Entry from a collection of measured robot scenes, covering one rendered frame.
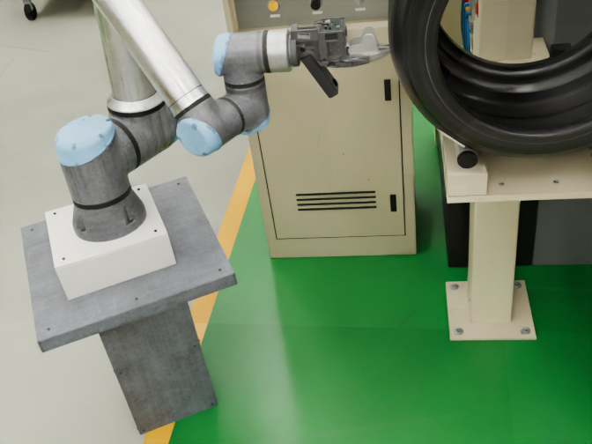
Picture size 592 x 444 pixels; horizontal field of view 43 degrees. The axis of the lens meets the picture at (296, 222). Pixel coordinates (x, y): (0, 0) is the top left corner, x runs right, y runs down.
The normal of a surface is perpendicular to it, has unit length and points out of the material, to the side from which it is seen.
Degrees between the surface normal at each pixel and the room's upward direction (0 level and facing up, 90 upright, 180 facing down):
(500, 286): 90
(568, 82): 41
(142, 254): 90
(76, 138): 3
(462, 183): 90
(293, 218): 90
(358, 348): 0
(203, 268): 0
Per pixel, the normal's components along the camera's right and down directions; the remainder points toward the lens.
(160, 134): 0.81, 0.32
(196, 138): -0.52, 0.58
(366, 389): -0.12, -0.78
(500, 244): -0.10, 0.63
